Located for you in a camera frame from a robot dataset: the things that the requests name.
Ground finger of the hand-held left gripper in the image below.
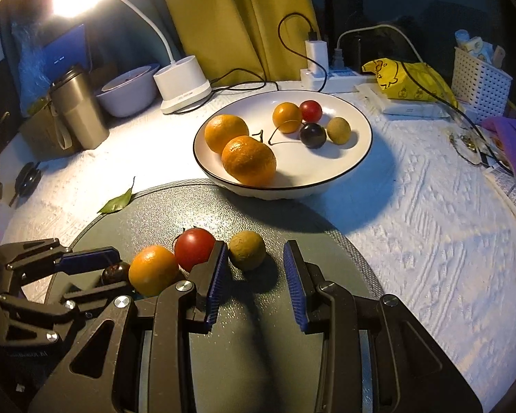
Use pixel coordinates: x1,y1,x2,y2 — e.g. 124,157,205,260
0,279,134,345
0,243,121,285

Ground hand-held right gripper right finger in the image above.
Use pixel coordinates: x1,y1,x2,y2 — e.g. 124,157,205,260
283,240,484,413

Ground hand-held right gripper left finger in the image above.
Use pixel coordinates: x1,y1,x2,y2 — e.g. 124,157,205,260
28,241,228,413

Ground dark cherry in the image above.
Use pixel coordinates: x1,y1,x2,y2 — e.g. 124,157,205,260
101,262,132,285
300,123,327,149

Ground red cherry tomato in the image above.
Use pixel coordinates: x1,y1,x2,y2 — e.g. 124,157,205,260
300,100,323,123
174,228,216,273

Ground tangerine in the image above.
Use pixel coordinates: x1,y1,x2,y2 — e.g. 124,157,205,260
205,114,250,154
128,245,180,297
221,135,278,186

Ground round grey tray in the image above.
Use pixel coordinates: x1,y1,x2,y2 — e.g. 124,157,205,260
43,178,385,413

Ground white plate with dark rim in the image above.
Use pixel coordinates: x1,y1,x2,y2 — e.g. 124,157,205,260
193,90,374,201

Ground small orange kumquat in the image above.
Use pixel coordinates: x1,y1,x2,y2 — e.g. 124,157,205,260
272,102,302,134

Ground green leaf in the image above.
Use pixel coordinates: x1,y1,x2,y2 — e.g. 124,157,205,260
97,177,136,215

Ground steel tumbler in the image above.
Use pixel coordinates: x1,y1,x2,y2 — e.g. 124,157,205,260
48,66,110,150

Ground lavender bowl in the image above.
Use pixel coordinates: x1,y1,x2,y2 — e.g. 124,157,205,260
95,64,162,118

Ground white desk lamp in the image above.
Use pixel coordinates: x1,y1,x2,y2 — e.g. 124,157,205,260
52,0,212,115

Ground white wipes packet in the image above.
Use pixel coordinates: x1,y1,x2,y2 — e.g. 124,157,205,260
355,84,452,119

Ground clear plastic bag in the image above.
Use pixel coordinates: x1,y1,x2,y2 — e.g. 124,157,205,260
11,21,54,104

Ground white power strip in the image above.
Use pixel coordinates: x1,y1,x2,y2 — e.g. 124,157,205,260
300,66,379,93

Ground tablet screen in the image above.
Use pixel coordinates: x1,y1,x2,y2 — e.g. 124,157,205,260
43,23,91,80

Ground key bunch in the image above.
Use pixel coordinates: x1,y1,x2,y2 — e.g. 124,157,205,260
447,129,484,165

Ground white charger plug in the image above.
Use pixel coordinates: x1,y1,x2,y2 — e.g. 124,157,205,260
305,39,328,72

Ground yellow printed bag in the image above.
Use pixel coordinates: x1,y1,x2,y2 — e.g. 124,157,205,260
362,58,461,110

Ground yellow curtain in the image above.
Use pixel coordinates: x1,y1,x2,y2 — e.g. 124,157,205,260
155,0,316,82

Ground purple cloth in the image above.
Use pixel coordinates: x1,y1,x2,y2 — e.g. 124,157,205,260
481,116,516,183

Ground white woven basket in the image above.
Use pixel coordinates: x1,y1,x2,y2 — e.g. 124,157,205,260
451,46,512,110

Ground small packets in basket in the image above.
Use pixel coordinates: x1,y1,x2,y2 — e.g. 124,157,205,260
455,29,506,70

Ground white cable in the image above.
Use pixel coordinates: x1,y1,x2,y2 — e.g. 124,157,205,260
335,25,424,70

